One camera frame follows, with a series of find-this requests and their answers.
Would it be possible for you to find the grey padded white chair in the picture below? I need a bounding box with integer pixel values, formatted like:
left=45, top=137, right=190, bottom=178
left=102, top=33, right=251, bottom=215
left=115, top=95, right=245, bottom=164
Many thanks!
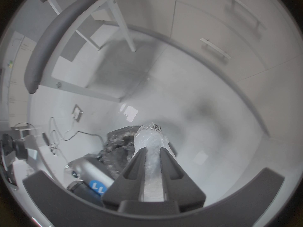
left=24, top=0, right=136, bottom=103

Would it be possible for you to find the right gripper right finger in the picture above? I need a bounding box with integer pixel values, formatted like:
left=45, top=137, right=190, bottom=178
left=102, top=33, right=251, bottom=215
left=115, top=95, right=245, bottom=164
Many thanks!
left=160, top=147, right=206, bottom=210

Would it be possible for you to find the black cable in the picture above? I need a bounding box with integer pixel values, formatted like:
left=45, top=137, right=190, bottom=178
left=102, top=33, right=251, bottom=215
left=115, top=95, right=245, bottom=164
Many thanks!
left=48, top=116, right=106, bottom=157

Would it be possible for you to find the black plastic bag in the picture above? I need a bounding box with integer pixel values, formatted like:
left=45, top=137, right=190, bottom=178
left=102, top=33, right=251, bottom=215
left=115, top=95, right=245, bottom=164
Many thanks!
left=97, top=125, right=178, bottom=177

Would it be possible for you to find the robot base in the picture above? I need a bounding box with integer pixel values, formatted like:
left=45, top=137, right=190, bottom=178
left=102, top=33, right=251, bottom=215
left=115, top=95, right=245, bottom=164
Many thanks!
left=0, top=123, right=45, bottom=189

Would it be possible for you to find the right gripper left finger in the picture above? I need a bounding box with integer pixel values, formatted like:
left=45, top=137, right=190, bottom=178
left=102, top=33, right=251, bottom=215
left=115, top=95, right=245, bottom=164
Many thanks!
left=101, top=147, right=147, bottom=210

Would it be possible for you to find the beige drawer cabinet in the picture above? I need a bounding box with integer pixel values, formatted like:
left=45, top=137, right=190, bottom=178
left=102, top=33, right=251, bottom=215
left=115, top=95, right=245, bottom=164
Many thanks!
left=71, top=0, right=288, bottom=138

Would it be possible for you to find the clear wrapper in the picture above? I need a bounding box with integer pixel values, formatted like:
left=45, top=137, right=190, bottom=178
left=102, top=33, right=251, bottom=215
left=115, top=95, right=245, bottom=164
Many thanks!
left=133, top=122, right=177, bottom=201

